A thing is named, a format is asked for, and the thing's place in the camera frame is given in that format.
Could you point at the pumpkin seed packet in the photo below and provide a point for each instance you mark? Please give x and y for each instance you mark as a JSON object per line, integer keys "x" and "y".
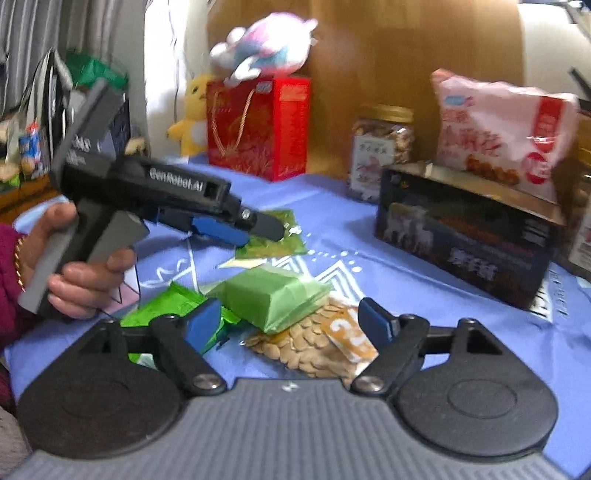
{"x": 304, "y": 346}

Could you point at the pink snack bag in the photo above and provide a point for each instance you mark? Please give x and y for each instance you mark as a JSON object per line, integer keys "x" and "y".
{"x": 498, "y": 134}

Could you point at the blue snack packet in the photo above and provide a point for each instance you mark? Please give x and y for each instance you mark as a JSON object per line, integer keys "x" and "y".
{"x": 32, "y": 150}

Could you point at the black carton box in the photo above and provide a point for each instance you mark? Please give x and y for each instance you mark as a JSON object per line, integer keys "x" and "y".
{"x": 471, "y": 240}

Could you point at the person's left forearm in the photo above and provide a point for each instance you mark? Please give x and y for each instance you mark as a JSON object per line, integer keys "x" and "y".
{"x": 9, "y": 286}

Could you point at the pale green pack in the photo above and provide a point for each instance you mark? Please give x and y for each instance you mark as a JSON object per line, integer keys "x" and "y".
{"x": 272, "y": 295}

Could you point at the blue printed blanket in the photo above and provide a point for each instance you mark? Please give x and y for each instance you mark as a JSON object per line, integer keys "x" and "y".
{"x": 323, "y": 221}

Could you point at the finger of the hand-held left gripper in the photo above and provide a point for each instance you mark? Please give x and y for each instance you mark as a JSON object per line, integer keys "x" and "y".
{"x": 265, "y": 227}
{"x": 217, "y": 230}

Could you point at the yellow plush duck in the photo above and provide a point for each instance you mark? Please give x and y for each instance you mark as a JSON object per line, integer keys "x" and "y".
{"x": 194, "y": 120}

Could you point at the olive green snack packet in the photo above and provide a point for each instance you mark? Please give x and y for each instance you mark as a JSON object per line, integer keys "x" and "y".
{"x": 281, "y": 247}

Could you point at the wooden board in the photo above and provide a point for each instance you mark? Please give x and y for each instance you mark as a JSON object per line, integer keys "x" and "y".
{"x": 392, "y": 55}

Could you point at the short gold-lid nut jar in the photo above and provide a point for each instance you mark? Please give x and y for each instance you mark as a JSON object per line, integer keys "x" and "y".
{"x": 378, "y": 152}

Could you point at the pink plush toy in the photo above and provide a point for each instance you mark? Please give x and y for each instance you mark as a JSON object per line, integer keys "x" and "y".
{"x": 272, "y": 50}

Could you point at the grey curtain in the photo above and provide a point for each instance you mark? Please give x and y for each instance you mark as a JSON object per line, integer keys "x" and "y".
{"x": 55, "y": 27}

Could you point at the green plastic bag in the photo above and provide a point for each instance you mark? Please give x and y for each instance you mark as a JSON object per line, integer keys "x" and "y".
{"x": 94, "y": 69}

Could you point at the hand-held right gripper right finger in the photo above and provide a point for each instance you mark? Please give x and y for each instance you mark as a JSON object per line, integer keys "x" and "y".
{"x": 374, "y": 323}

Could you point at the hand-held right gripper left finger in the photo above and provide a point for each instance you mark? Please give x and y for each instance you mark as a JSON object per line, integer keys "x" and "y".
{"x": 203, "y": 323}

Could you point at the tall gold-lid nut jar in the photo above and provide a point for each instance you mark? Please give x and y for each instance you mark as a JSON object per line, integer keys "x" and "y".
{"x": 579, "y": 217}

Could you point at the person's left hand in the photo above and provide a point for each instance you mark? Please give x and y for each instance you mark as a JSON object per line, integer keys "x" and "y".
{"x": 87, "y": 288}

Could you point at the red gift box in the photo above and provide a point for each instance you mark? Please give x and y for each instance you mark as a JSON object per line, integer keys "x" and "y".
{"x": 263, "y": 134}

